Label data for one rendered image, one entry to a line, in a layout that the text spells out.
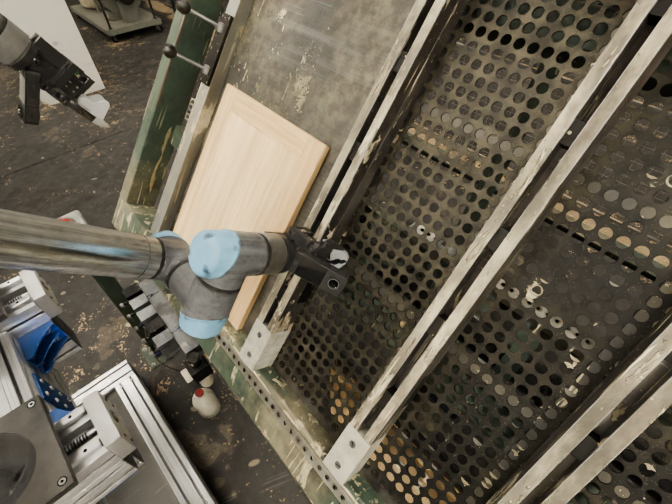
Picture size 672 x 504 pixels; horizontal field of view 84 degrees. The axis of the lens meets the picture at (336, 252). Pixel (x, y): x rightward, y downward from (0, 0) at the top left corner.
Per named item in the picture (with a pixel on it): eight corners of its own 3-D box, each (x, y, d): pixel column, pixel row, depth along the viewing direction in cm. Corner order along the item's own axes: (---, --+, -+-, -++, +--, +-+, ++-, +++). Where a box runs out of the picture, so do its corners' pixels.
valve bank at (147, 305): (129, 317, 146) (100, 279, 128) (164, 296, 153) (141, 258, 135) (190, 416, 122) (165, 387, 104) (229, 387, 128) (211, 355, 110)
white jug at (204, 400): (195, 407, 179) (183, 391, 164) (214, 393, 184) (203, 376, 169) (206, 423, 174) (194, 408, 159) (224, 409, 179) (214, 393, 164)
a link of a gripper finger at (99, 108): (126, 117, 91) (91, 89, 83) (110, 135, 90) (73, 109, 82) (121, 112, 92) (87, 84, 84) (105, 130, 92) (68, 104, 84)
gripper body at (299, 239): (310, 226, 79) (267, 221, 70) (337, 248, 75) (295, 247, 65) (295, 256, 82) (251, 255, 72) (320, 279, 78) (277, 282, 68)
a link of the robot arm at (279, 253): (278, 247, 62) (259, 287, 65) (297, 248, 66) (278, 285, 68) (253, 223, 66) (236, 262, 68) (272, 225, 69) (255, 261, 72)
